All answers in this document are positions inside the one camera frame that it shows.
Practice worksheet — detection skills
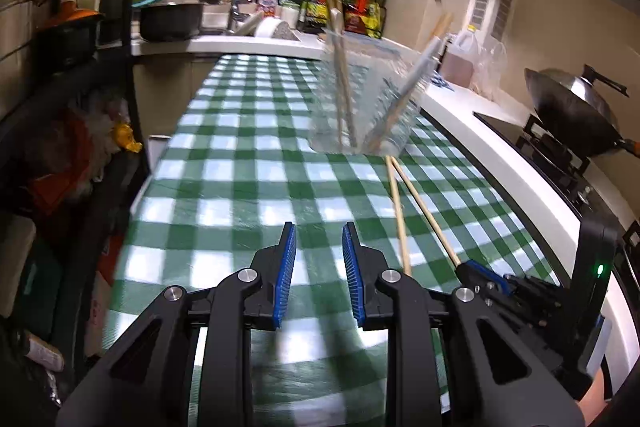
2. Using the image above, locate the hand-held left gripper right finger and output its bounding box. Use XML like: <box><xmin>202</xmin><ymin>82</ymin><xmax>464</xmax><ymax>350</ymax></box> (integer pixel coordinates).
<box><xmin>341</xmin><ymin>222</ymin><xmax>587</xmax><ymax>427</ymax></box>

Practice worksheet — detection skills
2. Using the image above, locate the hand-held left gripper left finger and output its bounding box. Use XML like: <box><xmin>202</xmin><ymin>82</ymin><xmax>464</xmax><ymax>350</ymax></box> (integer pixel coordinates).
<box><xmin>55</xmin><ymin>221</ymin><xmax>298</xmax><ymax>427</ymax></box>

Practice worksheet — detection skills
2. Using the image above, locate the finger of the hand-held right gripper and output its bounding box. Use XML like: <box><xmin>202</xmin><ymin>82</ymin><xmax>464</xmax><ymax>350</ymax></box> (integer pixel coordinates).
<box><xmin>454</xmin><ymin>259</ymin><xmax>532</xmax><ymax>304</ymax></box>
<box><xmin>501</xmin><ymin>278</ymin><xmax>572</xmax><ymax>334</ymax></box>

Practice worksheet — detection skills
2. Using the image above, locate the wooden chopstick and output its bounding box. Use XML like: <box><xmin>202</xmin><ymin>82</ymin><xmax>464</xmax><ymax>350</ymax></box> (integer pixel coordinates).
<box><xmin>330</xmin><ymin>0</ymin><xmax>360</xmax><ymax>148</ymax></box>
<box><xmin>367</xmin><ymin>12</ymin><xmax>455</xmax><ymax>152</ymax></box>
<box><xmin>319</xmin><ymin>0</ymin><xmax>351</xmax><ymax>146</ymax></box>
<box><xmin>391</xmin><ymin>156</ymin><xmax>463</xmax><ymax>269</ymax></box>
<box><xmin>386</xmin><ymin>156</ymin><xmax>413</xmax><ymax>277</ymax></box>

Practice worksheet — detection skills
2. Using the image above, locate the clear plastic container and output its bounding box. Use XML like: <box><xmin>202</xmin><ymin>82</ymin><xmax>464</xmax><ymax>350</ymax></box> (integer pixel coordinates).
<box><xmin>307</xmin><ymin>32</ymin><xmax>441</xmax><ymax>156</ymax></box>

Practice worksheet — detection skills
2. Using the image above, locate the person's right forearm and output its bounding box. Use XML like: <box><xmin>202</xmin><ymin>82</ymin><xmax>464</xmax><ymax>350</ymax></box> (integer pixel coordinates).
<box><xmin>577</xmin><ymin>359</ymin><xmax>616</xmax><ymax>420</ymax></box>

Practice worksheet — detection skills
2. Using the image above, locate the green checked tablecloth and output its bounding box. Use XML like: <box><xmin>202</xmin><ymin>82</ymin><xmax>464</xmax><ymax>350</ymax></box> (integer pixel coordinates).
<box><xmin>102</xmin><ymin>54</ymin><xmax>561</xmax><ymax>427</ymax></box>

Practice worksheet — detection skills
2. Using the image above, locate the stove burner grate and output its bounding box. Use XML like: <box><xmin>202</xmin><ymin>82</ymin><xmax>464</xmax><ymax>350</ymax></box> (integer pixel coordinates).
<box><xmin>517</xmin><ymin>114</ymin><xmax>591</xmax><ymax>178</ymax></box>

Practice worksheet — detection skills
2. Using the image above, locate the black gas stove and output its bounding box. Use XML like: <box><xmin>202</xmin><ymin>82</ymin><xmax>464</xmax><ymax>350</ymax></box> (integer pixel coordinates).
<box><xmin>472</xmin><ymin>112</ymin><xmax>640</xmax><ymax>308</ymax></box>

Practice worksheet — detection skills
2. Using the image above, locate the black wok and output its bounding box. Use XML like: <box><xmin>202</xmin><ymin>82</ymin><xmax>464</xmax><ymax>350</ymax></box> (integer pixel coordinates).
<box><xmin>524</xmin><ymin>68</ymin><xmax>640</xmax><ymax>158</ymax></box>

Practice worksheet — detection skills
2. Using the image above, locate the cardboard box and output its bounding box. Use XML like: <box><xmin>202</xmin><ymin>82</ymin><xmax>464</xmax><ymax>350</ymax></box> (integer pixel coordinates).
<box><xmin>82</xmin><ymin>232</ymin><xmax>128</xmax><ymax>358</ymax></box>

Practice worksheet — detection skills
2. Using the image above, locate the clear plastic bag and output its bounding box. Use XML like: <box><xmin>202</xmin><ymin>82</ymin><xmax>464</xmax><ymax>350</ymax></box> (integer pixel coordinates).
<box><xmin>472</xmin><ymin>39</ymin><xmax>508</xmax><ymax>102</ymax></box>

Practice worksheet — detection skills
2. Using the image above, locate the wok with steel lid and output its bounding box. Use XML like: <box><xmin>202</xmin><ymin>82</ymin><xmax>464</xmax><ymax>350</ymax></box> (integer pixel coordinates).
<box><xmin>537</xmin><ymin>66</ymin><xmax>628</xmax><ymax>122</ymax></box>

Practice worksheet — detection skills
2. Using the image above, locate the yellow plastic bag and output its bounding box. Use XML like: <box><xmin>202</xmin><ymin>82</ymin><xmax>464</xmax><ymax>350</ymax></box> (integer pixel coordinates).
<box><xmin>112</xmin><ymin>119</ymin><xmax>145</xmax><ymax>154</ymax></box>

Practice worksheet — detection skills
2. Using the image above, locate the cooking oil jug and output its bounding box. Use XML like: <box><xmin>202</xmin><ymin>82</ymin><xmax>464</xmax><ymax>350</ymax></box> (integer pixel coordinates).
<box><xmin>440</xmin><ymin>26</ymin><xmax>488</xmax><ymax>90</ymax></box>

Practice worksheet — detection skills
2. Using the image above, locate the white jar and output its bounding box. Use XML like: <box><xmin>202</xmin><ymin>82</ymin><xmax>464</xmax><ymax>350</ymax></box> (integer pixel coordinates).
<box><xmin>279</xmin><ymin>0</ymin><xmax>301</xmax><ymax>28</ymax></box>

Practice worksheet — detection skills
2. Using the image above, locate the row of sauce bottles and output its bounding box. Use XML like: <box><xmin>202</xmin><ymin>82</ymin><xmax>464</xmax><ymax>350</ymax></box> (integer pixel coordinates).
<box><xmin>300</xmin><ymin>0</ymin><xmax>383</xmax><ymax>38</ymax></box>

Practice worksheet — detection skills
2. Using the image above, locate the black shelf rack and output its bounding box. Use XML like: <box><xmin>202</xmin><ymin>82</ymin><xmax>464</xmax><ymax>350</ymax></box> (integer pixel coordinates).
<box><xmin>0</xmin><ymin>0</ymin><xmax>153</xmax><ymax>408</ymax></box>

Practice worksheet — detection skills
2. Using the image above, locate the kitchen sink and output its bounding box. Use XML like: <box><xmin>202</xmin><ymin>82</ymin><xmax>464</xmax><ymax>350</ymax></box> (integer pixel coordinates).
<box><xmin>200</xmin><ymin>4</ymin><xmax>261</xmax><ymax>35</ymax></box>

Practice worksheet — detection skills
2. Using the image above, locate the black cooking pot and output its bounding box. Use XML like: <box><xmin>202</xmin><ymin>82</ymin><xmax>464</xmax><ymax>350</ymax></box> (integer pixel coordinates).
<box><xmin>139</xmin><ymin>2</ymin><xmax>206</xmax><ymax>42</ymax></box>

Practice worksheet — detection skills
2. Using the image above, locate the black canister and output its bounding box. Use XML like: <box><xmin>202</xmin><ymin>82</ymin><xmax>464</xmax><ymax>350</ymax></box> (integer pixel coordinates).
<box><xmin>99</xmin><ymin>0</ymin><xmax>126</xmax><ymax>45</ymax></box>

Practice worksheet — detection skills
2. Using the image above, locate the orange lidded pot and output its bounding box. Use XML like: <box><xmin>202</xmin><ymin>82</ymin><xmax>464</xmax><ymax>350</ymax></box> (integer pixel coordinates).
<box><xmin>37</xmin><ymin>2</ymin><xmax>106</xmax><ymax>68</ymax></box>

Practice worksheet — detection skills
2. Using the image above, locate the large steel pot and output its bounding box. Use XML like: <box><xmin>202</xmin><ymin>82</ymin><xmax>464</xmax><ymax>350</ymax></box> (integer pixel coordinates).
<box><xmin>0</xmin><ymin>0</ymin><xmax>56</xmax><ymax>118</ymax></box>

